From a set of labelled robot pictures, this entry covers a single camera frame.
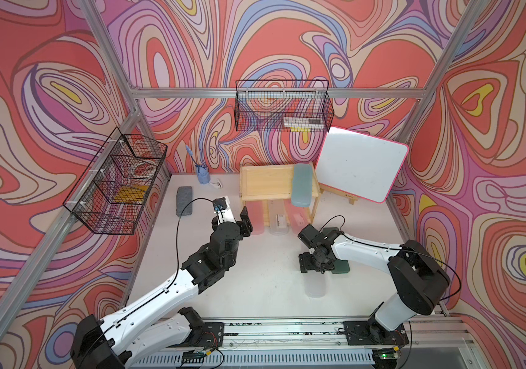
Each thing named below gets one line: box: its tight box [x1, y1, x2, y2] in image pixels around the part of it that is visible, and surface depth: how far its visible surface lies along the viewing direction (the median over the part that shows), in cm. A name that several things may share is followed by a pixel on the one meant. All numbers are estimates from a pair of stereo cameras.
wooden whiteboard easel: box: [318, 182, 360, 206], surface depth 110 cm
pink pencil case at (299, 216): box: [283, 199, 311, 235], surface depth 101 cm
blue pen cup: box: [196, 166, 211, 185], surface depth 114 cm
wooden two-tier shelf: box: [239, 161, 324, 225], surface depth 90 cm
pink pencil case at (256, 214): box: [245, 200, 265, 236], surface depth 103 cm
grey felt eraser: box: [175, 186, 194, 217], surface depth 108 cm
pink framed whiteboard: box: [315, 126, 410, 204], surface depth 101 cm
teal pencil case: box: [291, 162, 313, 208], surface depth 90 cm
